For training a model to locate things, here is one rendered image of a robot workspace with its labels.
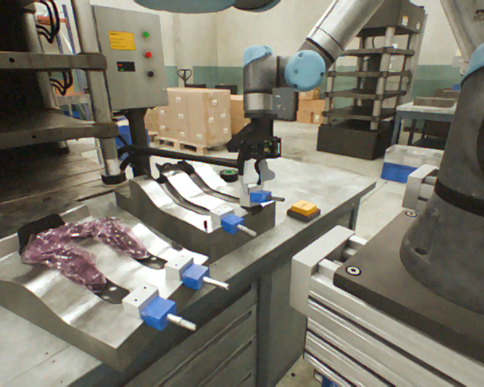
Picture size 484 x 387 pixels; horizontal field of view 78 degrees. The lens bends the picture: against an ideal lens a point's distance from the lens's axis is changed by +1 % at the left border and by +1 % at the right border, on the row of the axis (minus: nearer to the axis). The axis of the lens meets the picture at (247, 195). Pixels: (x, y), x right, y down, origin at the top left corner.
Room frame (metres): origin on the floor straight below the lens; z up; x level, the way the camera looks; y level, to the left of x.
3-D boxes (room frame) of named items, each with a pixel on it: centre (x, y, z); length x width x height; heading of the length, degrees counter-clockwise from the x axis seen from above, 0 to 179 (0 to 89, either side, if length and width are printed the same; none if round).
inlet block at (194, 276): (0.48, 0.10, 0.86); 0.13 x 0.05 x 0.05; 64
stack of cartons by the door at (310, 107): (7.45, -1.66, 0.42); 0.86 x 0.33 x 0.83; 49
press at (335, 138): (5.05, -1.97, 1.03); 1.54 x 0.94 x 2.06; 139
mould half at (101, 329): (0.55, 0.37, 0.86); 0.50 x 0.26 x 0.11; 64
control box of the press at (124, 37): (1.50, 0.55, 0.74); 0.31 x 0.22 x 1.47; 137
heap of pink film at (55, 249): (0.55, 0.36, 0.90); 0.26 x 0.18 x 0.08; 64
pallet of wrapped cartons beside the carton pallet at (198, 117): (5.13, 0.92, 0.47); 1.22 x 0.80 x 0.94; 53
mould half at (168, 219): (0.87, 0.19, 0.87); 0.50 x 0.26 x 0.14; 47
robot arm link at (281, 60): (0.78, -0.13, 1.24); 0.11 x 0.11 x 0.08; 86
